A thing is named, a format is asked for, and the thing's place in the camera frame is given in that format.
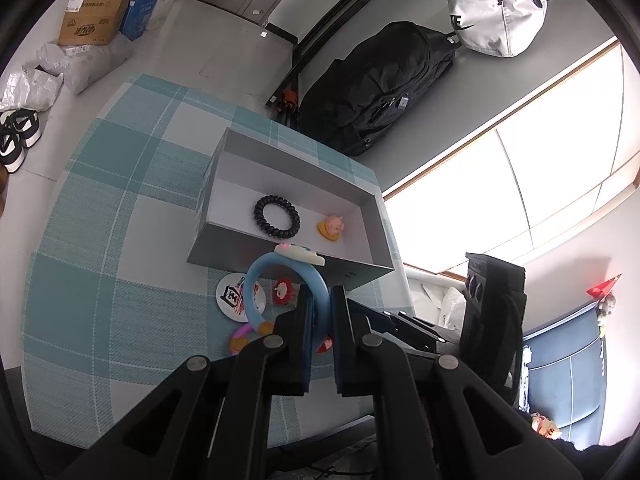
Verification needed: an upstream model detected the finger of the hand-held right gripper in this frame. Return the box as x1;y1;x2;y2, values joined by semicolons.
347;299;451;361
382;310;463;345

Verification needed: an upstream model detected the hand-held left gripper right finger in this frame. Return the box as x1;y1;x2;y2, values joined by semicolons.
331;285;571;480

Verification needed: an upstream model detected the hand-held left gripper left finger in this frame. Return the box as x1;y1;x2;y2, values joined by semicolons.
57;285;316;480

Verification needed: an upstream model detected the blue headband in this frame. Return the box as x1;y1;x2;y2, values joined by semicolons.
241;242;333;356

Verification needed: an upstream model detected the grey cardboard box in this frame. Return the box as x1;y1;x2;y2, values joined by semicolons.
186;127;396;292

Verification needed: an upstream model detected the white plastic bag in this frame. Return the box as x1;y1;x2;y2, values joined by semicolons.
39;35;135;94
421;282;467;330
0;67;65;112

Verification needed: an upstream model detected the red hair clip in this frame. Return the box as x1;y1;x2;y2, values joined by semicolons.
272;280;297;307

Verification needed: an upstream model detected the pink orange hair clip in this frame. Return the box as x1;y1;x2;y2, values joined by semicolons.
228;321;275;357

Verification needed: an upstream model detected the blue headboard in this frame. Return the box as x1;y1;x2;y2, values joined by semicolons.
520;305;609;450

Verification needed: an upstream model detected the round white badge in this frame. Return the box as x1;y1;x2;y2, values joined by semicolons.
216;272;266;317

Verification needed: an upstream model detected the small plush toy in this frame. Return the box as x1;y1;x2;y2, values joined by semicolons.
530;412;562;439
597;295;617;342

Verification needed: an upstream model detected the red paper plane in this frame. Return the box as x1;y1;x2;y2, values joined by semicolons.
586;274;624;299

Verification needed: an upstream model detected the pink pig hair clip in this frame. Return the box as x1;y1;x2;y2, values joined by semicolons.
317;214;347;242

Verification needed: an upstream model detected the window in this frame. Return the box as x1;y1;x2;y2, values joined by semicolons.
382;40;640;275

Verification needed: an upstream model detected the teal checked tablecloth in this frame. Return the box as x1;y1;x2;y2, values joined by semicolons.
22;74;408;448

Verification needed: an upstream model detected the black backpack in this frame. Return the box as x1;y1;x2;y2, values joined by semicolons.
295;21;462;157

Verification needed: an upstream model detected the white sports bag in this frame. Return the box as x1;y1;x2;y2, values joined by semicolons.
444;0;548;58

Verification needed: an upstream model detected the black and white sneaker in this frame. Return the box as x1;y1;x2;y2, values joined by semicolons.
14;109;42;149
0;122;26;174

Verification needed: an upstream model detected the blue cardboard box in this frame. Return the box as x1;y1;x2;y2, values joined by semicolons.
102;0;161;42

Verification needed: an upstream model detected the brown cardboard box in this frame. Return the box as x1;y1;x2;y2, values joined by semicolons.
57;0;135;47

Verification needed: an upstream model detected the black spiral hair tie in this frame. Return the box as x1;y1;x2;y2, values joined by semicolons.
253;193;301;237

